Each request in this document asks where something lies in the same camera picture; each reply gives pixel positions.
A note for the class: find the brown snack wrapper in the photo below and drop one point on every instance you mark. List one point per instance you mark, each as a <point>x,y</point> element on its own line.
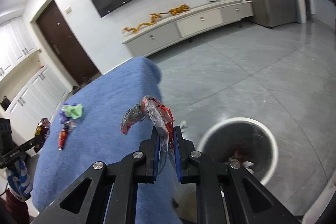
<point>43,127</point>

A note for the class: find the large red snack bag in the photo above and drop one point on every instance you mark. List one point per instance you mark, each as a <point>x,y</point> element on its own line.
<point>157,113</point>

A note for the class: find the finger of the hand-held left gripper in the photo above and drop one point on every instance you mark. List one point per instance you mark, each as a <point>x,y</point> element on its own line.
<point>35,144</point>

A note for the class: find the purple wrapper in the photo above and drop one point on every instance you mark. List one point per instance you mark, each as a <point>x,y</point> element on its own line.
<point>67,123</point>

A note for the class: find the wall light switch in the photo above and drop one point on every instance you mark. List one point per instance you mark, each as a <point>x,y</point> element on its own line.
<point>67,10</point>

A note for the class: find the long golden dragon figurine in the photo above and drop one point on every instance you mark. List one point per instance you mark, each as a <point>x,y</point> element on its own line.
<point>143,26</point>

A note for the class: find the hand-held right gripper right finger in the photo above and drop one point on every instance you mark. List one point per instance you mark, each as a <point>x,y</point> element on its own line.
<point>179,158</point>

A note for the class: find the white trash bin black liner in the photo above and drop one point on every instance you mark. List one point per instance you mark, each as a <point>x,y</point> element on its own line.
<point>270,145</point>

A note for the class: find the person's left hand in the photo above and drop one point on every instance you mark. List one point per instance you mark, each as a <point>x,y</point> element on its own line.
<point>19,179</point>

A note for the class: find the black bag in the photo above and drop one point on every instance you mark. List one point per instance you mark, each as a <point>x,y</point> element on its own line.
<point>5,103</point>

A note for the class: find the white paper scrap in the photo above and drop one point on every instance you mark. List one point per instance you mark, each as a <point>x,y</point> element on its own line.
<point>183,126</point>

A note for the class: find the small red snack wrapper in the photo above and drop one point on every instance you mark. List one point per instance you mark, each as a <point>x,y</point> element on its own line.
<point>63,138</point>

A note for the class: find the short golden dragon figurine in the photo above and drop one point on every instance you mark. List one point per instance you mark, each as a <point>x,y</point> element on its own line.
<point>179,10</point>

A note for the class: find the white plastic bag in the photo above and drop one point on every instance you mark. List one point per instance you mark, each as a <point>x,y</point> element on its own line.
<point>248,164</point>

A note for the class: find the brown door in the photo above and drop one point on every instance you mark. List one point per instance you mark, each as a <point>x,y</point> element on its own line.
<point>68,48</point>

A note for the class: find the white base cabinets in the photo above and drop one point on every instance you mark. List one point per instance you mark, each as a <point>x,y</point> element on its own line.
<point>39,98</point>

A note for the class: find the white grey television stand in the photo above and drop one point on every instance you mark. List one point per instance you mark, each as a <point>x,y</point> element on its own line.
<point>194,23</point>

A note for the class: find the green paper wrapper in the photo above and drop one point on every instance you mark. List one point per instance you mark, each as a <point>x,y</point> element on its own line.
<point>74,109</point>

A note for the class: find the white wall cabinets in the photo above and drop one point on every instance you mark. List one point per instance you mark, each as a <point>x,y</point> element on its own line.
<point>13,48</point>

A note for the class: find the person's left forearm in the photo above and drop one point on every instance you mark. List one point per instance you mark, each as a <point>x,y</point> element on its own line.
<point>17,209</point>

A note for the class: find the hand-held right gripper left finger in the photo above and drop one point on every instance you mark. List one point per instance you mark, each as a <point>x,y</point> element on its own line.
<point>156,155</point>

